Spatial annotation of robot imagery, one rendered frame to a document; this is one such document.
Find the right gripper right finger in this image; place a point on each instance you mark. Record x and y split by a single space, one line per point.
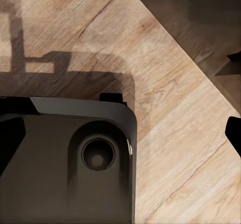
233 133

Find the oven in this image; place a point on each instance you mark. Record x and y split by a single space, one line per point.
230 78

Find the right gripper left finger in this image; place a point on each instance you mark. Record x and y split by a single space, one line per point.
12 132

